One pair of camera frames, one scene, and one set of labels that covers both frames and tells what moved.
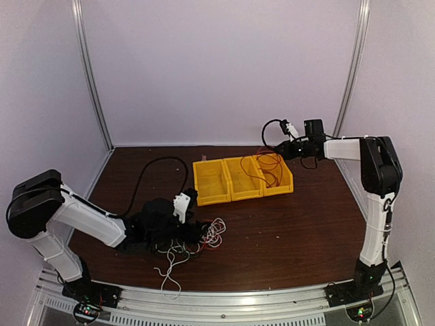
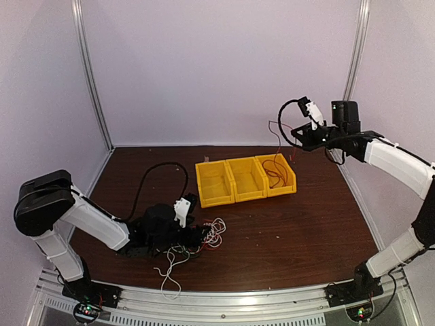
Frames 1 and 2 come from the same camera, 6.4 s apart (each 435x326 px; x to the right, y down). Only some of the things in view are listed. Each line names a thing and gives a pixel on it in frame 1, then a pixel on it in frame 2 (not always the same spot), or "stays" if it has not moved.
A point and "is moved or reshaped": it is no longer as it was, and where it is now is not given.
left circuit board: [86, 313] stays
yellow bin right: [277, 177] stays
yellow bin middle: [246, 178] stays
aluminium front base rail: [308, 305] stays
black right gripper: [289, 153] → [308, 142]
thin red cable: [257, 177] is moved or reshaped
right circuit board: [360, 313] stays
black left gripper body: [191, 235] stays
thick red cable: [280, 160] → [275, 164]
